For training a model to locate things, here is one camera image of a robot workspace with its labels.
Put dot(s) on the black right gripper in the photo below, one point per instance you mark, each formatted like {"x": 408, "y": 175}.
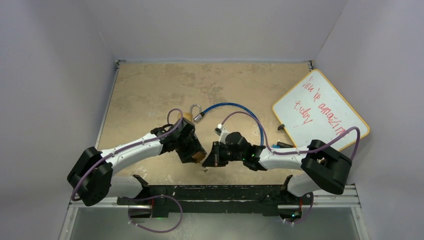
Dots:
{"x": 215, "y": 159}

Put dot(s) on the yellow framed whiteboard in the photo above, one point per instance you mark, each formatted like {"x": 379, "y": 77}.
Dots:
{"x": 313, "y": 109}

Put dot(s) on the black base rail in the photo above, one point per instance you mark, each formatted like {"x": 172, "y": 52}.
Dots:
{"x": 158, "y": 201}

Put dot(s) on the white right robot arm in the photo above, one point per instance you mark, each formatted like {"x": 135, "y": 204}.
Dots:
{"x": 324, "y": 168}

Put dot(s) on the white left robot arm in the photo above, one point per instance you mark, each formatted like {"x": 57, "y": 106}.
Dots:
{"x": 92, "y": 176}

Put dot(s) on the black marker pen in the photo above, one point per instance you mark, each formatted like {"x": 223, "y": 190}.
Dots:
{"x": 284, "y": 145}

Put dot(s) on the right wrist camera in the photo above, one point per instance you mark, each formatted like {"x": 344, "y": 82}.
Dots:
{"x": 222, "y": 133}

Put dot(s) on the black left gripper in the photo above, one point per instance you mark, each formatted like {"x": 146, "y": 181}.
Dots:
{"x": 194, "y": 148}

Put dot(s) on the orange long shackle padlock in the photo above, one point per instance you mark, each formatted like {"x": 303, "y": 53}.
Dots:
{"x": 199, "y": 156}

